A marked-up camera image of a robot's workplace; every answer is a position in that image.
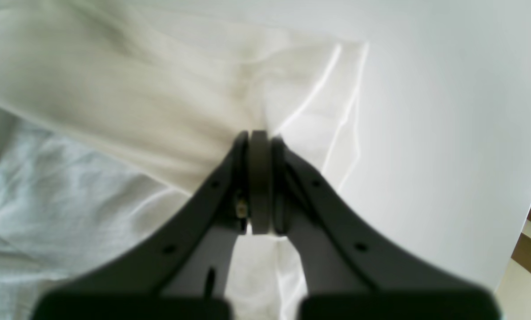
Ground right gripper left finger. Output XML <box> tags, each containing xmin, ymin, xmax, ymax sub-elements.
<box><xmin>32</xmin><ymin>132</ymin><xmax>249</xmax><ymax>320</ymax></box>

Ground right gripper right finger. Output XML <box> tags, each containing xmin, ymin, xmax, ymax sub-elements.
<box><xmin>250</xmin><ymin>130</ymin><xmax>501</xmax><ymax>320</ymax></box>

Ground white printed T-shirt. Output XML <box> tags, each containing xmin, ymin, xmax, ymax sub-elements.
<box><xmin>0</xmin><ymin>0</ymin><xmax>368</xmax><ymax>320</ymax></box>

